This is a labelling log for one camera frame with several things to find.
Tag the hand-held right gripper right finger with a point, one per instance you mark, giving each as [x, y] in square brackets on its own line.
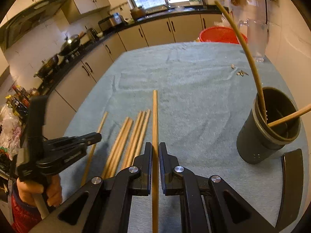
[165, 165]

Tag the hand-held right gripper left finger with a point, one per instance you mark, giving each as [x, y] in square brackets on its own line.
[145, 165]

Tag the silver black rice cooker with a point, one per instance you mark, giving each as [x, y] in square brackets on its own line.
[114, 20]

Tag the bunch of wooden chopsticks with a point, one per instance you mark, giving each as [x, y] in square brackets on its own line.
[120, 138]

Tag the black kitchen countertop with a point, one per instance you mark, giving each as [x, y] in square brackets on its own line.
[158, 15]

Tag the cream upper wall cabinets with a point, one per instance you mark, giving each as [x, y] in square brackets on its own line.
[85, 1]

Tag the cluster of condiment bottles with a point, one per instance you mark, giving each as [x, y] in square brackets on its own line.
[18, 99]

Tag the crumpled plastic bag pile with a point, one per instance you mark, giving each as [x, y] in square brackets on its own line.
[9, 131]

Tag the black gas stove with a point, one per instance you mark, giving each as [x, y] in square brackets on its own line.
[71, 56]

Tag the metal cooking pot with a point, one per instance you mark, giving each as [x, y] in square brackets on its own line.
[47, 66]

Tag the dark electric kettle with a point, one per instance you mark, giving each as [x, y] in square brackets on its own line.
[91, 34]

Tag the dark grey chopstick holder cup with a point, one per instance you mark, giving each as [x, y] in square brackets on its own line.
[252, 145]

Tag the clear glass pitcher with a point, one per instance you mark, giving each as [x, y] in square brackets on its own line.
[258, 41]

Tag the brown clay pot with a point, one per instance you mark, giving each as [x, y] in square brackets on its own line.
[137, 13]

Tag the cream lower kitchen cabinets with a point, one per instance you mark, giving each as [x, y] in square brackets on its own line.
[158, 34]

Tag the long wooden chopstick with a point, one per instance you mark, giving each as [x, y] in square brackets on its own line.
[155, 116]
[291, 116]
[102, 126]
[261, 102]

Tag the dark seed shells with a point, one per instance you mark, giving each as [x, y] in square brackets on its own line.
[243, 73]

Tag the black range hood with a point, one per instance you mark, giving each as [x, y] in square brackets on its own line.
[24, 21]

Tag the steel kitchen sink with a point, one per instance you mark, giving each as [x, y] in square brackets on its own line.
[175, 9]

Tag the wok with metal lid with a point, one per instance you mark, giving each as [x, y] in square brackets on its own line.
[69, 44]

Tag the person's left hand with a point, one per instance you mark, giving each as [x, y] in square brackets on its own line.
[55, 190]

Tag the red plastic basket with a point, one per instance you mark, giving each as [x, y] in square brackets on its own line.
[218, 35]

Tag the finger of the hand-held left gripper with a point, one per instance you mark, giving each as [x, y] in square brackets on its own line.
[80, 140]
[73, 154]

